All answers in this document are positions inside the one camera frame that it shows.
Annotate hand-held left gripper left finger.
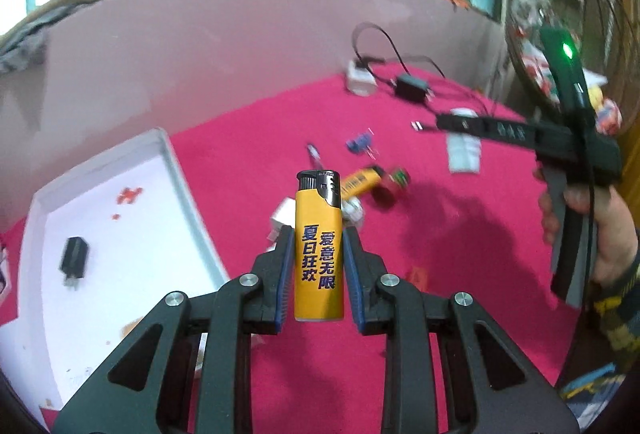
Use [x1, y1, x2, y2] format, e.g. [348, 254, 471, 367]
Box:
[52, 224, 296, 434]

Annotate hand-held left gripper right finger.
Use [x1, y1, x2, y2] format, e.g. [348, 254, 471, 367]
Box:
[341, 226, 581, 434]

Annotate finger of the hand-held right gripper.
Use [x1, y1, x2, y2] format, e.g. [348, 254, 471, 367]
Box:
[436, 112, 489, 139]

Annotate yellow lighter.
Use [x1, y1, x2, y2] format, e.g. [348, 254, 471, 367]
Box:
[293, 170, 346, 322]

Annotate small blue electronic component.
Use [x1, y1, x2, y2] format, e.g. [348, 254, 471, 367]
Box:
[346, 131, 373, 155]

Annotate white cardboard box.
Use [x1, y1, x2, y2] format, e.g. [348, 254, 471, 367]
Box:
[0, 128, 231, 430]

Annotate person's right forearm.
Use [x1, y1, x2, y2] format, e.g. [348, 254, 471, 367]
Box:
[592, 249, 640, 375]

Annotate person's right hand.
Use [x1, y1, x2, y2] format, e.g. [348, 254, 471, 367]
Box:
[532, 164, 640, 287]

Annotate white paper packet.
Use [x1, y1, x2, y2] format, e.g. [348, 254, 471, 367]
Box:
[446, 108, 485, 175]

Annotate colourful round object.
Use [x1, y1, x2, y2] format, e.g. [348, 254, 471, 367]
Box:
[594, 96, 624, 135]

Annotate black power adapter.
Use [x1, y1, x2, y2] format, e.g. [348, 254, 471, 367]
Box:
[394, 74, 433, 103]

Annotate small green red object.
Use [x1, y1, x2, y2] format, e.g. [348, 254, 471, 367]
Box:
[384, 166, 412, 191]

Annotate orange battery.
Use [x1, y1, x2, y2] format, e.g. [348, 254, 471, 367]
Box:
[340, 165, 386, 202]

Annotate red tablecloth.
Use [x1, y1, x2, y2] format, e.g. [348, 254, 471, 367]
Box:
[0, 61, 596, 434]

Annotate black plug adapter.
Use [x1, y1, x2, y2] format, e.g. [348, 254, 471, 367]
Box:
[60, 236, 91, 289]

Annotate person's plaid clothing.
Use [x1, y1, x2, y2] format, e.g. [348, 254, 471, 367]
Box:
[557, 361, 631, 402]

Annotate grey cloth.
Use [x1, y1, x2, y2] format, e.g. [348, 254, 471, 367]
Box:
[0, 6, 68, 74]

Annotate black looped cable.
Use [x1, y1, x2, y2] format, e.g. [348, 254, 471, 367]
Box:
[350, 22, 447, 80]

